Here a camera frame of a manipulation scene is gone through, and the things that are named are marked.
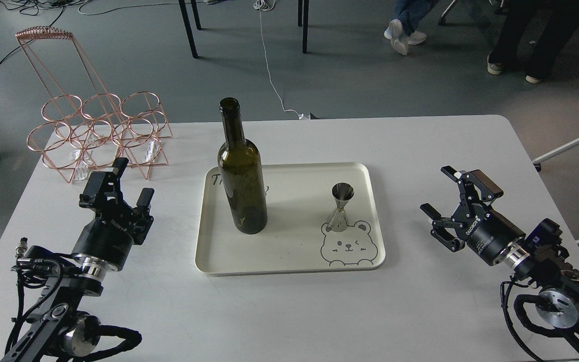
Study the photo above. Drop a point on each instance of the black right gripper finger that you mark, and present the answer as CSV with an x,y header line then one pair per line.
x,y
476,191
440,225

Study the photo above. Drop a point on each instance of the rose gold wire rack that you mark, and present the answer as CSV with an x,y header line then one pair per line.
x,y
83,132

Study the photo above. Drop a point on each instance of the cream bear tray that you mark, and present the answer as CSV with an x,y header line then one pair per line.
x,y
296,238

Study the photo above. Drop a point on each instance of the person in blue jeans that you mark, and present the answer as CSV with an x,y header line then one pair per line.
x,y
402,30

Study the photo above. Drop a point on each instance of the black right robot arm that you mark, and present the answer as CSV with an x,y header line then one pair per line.
x,y
554,312

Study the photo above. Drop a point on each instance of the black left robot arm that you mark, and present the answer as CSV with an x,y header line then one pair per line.
x,y
51,285

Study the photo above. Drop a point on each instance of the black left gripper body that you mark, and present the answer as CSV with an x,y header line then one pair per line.
x,y
109,237

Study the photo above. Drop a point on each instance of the dark green wine bottle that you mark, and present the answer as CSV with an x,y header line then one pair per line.
x,y
241,170

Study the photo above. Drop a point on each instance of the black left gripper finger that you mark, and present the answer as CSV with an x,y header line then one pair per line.
x,y
143,205
103,189

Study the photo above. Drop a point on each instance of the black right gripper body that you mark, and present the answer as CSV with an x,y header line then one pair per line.
x,y
488,234

